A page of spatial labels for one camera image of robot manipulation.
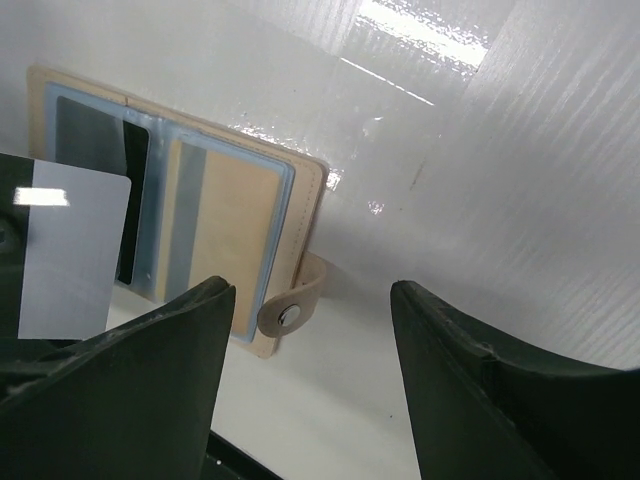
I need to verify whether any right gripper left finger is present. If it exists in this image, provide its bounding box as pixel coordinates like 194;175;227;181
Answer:
1;277;236;479

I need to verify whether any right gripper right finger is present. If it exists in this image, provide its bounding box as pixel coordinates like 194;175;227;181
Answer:
390;281;639;479

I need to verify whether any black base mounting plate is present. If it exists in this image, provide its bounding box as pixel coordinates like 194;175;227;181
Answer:
200;431;282;480

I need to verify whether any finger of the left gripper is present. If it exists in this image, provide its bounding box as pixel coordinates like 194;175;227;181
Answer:
0;152;36;391

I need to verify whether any beige leather card holder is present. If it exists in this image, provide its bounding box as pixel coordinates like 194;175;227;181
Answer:
26;65;327;359

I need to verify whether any silver grey credit card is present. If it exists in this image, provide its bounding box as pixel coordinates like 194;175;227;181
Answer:
13;160;131;340

